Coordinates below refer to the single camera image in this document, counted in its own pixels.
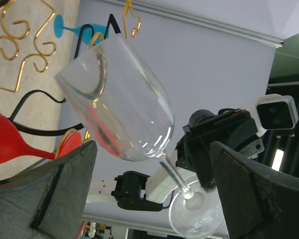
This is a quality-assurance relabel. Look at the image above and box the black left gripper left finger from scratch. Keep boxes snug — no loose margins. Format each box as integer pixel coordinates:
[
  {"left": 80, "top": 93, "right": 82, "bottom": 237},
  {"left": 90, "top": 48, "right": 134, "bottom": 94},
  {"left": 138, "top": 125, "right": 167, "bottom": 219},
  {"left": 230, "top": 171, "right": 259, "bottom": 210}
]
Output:
[{"left": 0, "top": 141, "right": 98, "bottom": 239}]

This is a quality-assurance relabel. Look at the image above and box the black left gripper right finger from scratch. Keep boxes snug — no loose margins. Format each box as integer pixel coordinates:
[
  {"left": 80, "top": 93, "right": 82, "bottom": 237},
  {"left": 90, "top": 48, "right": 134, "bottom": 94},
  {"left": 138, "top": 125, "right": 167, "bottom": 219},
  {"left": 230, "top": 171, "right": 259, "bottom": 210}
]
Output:
[{"left": 210, "top": 141, "right": 299, "bottom": 239}]

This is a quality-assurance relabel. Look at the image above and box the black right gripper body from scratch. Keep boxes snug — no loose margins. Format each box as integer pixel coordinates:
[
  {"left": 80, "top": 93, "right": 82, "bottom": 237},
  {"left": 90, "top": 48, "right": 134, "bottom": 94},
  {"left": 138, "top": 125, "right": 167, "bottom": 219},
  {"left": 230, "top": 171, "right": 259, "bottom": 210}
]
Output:
[{"left": 176, "top": 109, "right": 264, "bottom": 187}]

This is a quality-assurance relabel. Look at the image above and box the red plastic wine glass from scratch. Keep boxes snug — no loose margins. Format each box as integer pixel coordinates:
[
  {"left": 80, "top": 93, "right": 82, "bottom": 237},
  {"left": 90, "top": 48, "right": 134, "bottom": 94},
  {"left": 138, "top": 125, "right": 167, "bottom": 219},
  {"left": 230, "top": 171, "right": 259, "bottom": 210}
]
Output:
[{"left": 0, "top": 114, "right": 81, "bottom": 164}]

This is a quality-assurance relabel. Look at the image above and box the clear wine glass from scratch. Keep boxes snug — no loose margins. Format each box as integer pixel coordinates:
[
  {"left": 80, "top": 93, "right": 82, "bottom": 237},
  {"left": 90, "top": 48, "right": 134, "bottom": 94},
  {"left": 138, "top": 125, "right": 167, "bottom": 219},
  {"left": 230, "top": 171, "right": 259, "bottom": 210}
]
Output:
[{"left": 55, "top": 34, "right": 225, "bottom": 239}]

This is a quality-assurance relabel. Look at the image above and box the cyan plastic wine glass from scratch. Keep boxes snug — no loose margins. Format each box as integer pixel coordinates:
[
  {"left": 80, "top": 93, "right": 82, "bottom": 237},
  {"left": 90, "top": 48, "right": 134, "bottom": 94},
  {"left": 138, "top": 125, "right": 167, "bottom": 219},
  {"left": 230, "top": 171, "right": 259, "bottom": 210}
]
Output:
[{"left": 53, "top": 14, "right": 106, "bottom": 45}]

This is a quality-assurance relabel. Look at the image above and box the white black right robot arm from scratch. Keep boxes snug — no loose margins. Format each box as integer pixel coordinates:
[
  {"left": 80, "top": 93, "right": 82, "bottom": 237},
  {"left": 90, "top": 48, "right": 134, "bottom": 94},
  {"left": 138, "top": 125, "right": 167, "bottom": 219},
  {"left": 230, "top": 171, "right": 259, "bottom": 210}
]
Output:
[{"left": 87, "top": 108, "right": 266, "bottom": 212}]

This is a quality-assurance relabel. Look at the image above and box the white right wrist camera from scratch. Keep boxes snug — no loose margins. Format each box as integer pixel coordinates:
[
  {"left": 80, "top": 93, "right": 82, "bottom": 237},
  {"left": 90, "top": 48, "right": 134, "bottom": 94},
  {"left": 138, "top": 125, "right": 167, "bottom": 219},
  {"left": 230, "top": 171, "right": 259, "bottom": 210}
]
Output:
[{"left": 242, "top": 94, "right": 299, "bottom": 137}]

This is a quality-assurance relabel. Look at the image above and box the gold wire wine glass rack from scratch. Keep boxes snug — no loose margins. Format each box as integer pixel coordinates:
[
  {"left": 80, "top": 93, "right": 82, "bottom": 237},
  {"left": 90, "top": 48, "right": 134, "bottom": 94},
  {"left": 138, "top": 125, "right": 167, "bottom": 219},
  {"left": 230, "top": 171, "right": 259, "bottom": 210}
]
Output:
[{"left": 0, "top": 0, "right": 142, "bottom": 150}]

